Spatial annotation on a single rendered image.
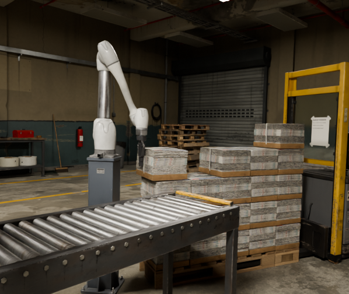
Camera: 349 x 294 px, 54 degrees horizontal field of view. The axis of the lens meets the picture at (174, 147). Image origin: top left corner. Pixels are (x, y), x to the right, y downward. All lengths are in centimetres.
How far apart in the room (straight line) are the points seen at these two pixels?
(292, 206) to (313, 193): 56
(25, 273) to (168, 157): 158
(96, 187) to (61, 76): 718
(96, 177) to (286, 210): 174
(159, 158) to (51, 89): 708
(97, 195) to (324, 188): 226
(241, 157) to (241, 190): 28
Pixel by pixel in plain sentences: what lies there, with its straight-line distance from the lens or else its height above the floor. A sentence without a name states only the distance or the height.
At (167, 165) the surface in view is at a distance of 255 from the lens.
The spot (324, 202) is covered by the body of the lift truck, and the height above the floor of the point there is 52.
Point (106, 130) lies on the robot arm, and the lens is 252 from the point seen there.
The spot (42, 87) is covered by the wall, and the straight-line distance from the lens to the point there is 928.
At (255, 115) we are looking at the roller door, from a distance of 1018.
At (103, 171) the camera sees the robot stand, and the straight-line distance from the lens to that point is 252.
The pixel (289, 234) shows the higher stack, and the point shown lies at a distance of 339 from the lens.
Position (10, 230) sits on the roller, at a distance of 161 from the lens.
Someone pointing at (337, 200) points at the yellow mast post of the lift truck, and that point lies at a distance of 346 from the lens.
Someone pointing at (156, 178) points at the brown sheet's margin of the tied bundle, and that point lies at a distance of 252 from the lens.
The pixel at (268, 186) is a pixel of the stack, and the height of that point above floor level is 73.
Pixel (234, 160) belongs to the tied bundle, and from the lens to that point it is 286.
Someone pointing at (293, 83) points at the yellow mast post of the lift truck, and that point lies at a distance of 395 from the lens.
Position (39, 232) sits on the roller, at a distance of 153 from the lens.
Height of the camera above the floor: 124
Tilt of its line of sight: 3 degrees down
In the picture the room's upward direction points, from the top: 1 degrees clockwise
